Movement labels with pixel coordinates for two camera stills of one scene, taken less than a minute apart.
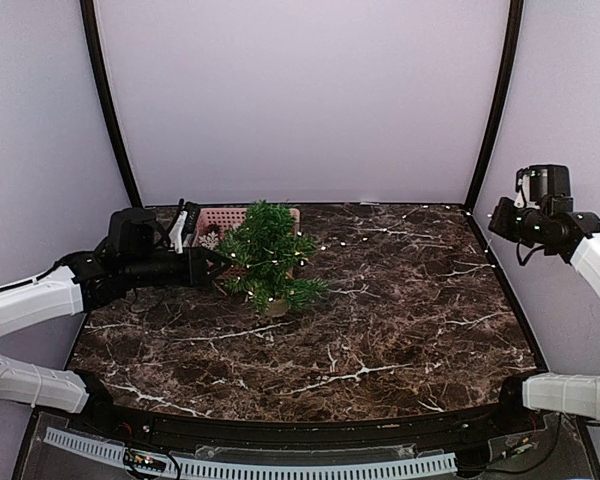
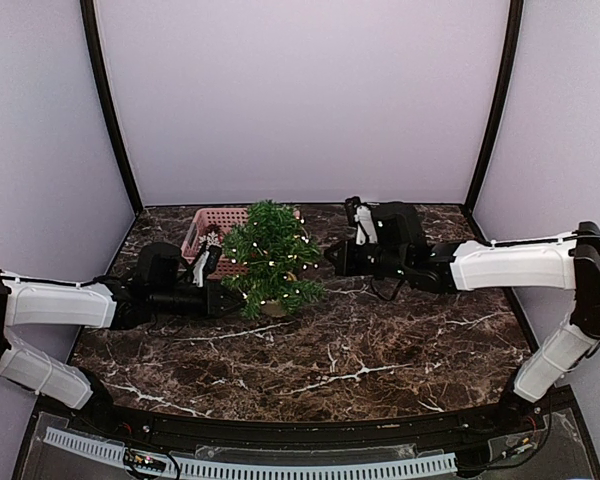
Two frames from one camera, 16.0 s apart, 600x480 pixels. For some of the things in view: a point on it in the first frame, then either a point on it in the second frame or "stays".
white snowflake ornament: (210, 240) stays
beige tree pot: (276, 308) stays
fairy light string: (305, 257) to (258, 274)
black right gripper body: (527, 230) to (389, 263)
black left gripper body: (141, 271) to (166, 302)
